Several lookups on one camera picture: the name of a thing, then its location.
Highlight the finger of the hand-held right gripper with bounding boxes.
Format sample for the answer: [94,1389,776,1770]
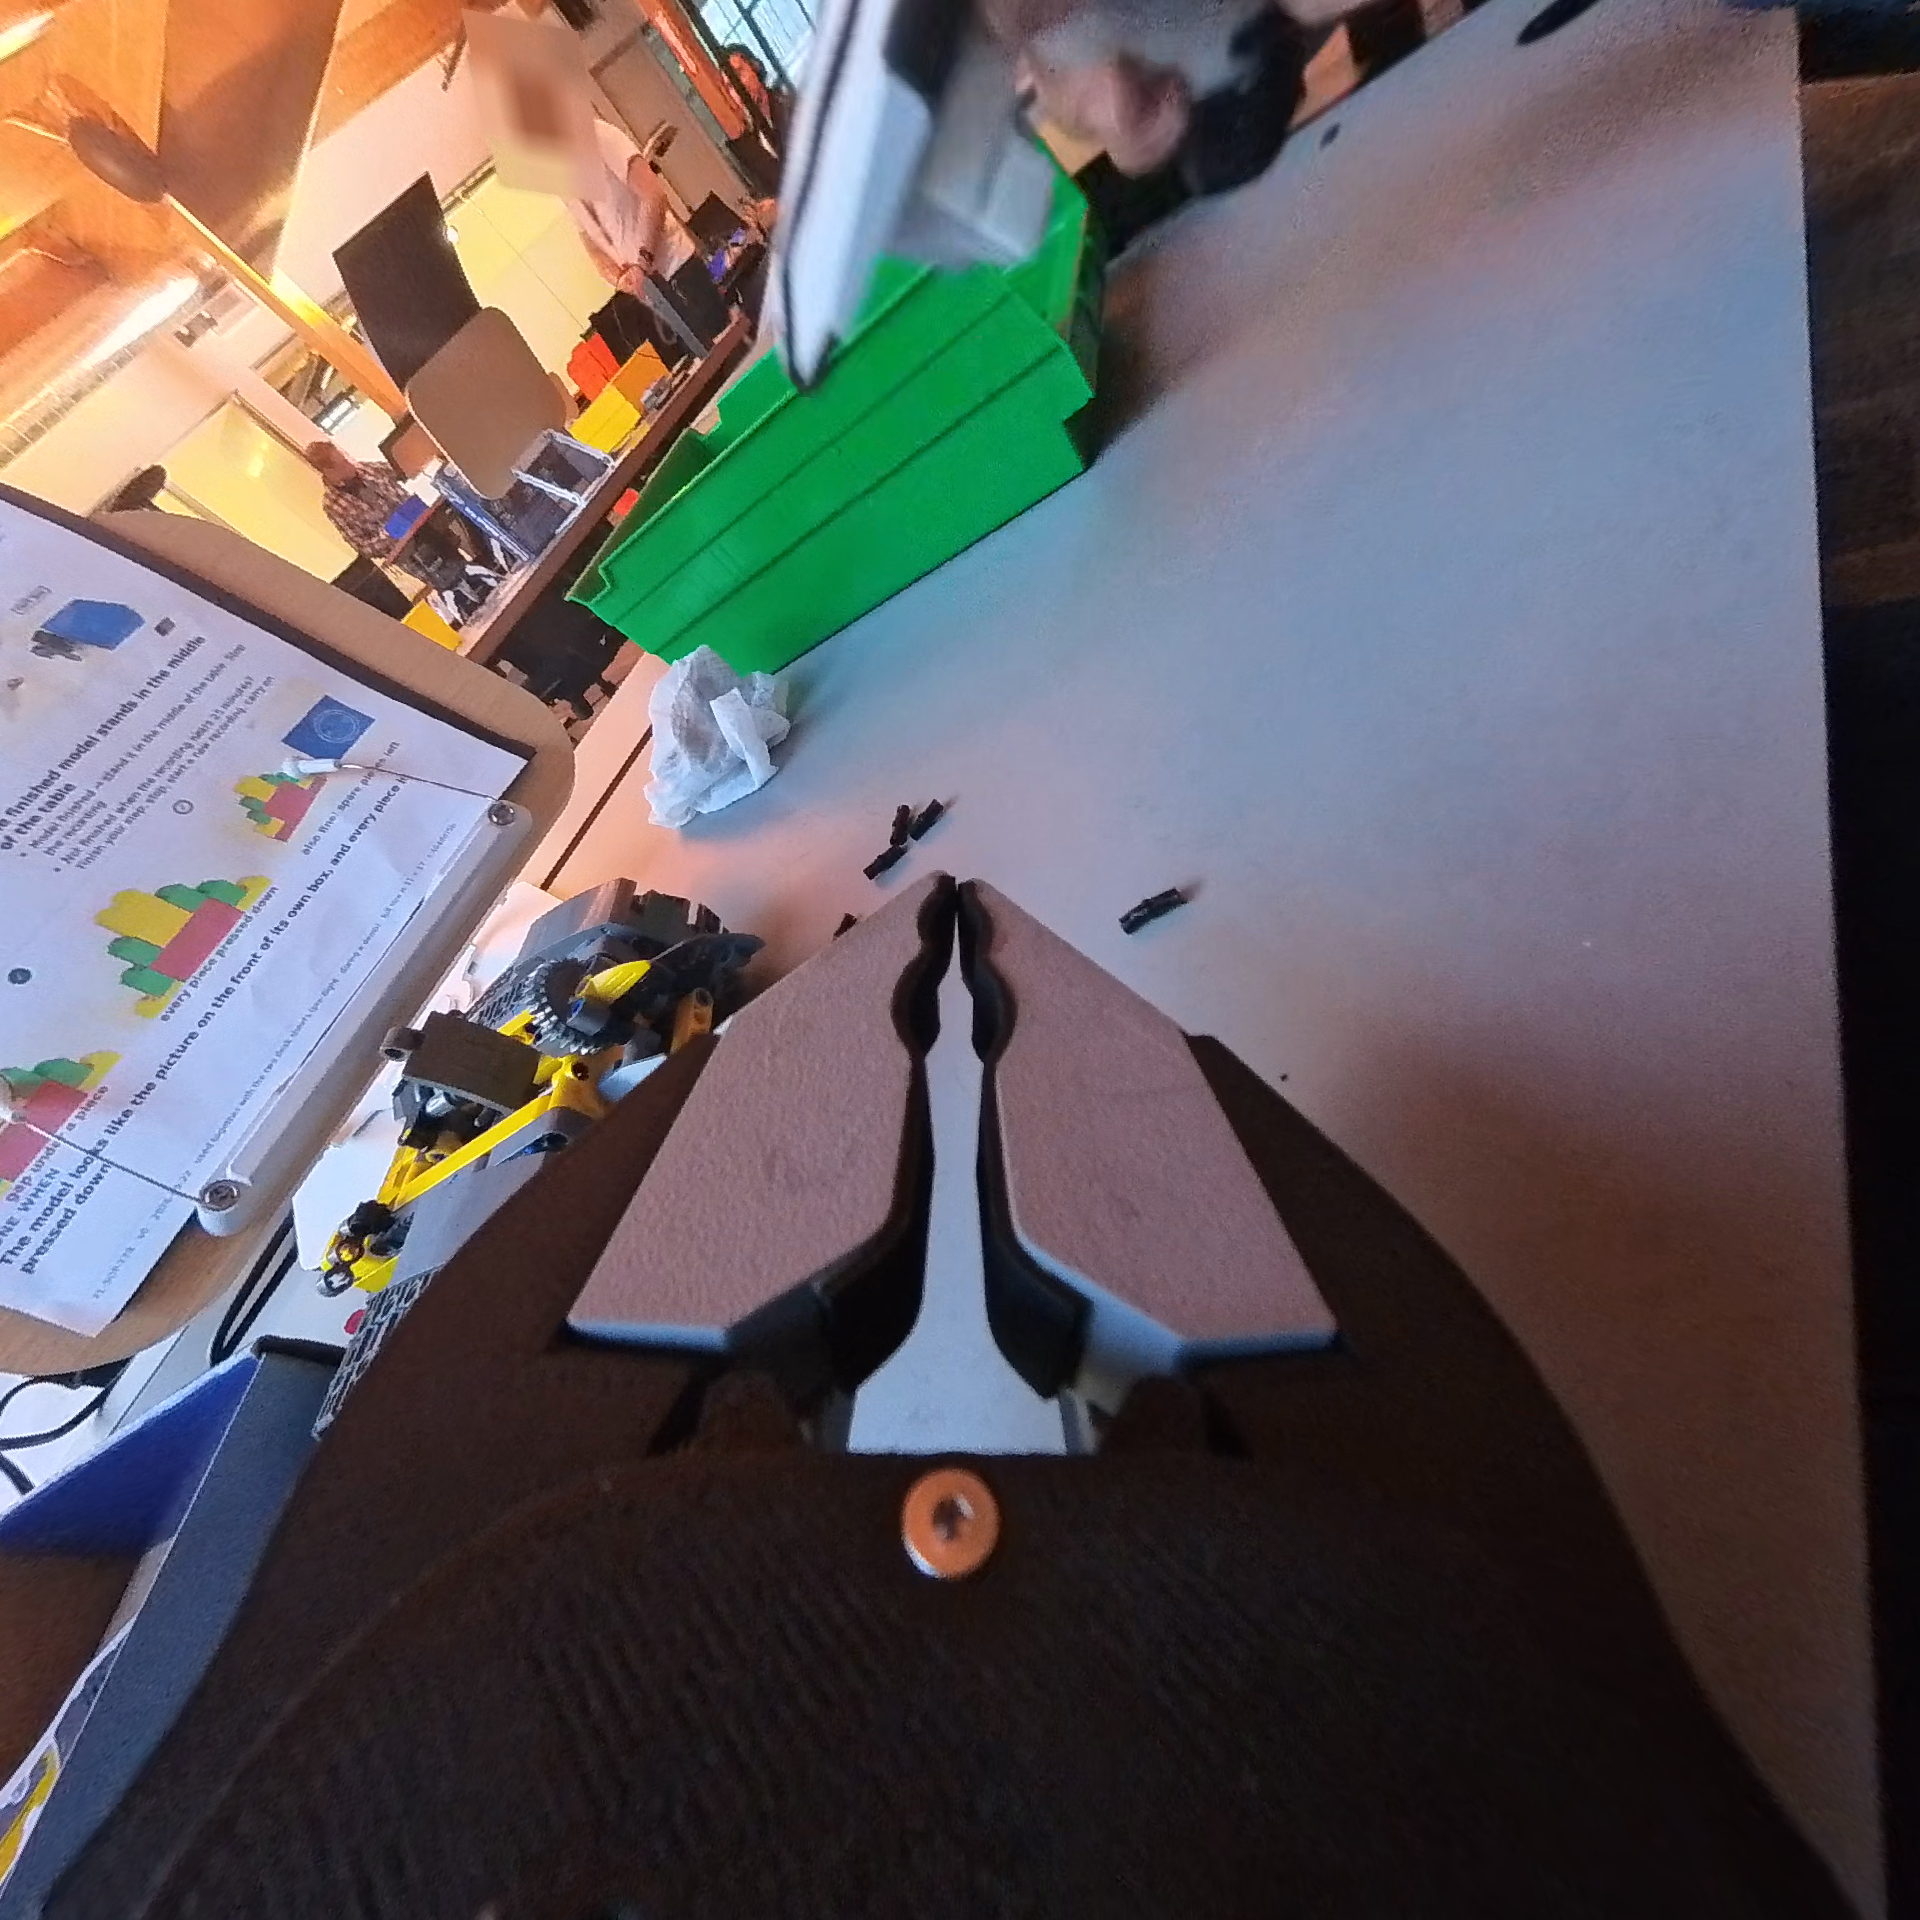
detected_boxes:
[761,0,980,390]
[916,59,1069,269]

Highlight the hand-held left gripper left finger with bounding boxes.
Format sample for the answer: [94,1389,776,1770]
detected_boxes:
[569,876,955,1358]

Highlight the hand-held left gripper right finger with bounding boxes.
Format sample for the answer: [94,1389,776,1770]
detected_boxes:
[953,880,1340,1400]

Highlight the yellow grey toy bulldozer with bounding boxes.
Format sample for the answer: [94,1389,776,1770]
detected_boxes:
[315,880,769,1302]

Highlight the green plastic bin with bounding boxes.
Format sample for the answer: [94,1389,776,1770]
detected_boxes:
[568,165,1105,679]

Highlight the grey desk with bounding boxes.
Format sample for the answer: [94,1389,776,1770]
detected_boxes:
[449,0,1891,1891]

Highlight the person's right hand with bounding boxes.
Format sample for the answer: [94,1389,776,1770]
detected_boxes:
[1020,0,1325,179]

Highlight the yellow storage bin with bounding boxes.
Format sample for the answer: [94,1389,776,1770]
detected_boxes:
[564,339,679,458]

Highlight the scattered black toy pins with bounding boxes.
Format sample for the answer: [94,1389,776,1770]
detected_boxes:
[862,796,1199,936]

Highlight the crumpled white tissue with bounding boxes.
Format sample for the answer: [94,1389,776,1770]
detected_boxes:
[642,641,799,836]

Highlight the instruction sheet board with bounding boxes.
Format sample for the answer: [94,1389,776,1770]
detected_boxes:
[0,480,577,1385]

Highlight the navy box base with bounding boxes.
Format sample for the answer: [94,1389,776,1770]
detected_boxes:
[0,1336,397,1920]

